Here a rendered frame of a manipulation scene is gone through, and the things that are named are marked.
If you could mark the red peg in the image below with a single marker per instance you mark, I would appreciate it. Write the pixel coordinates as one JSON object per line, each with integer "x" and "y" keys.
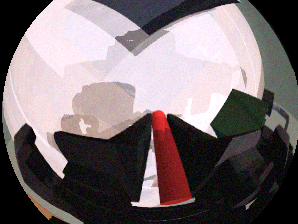
{"x": 172, "y": 184}

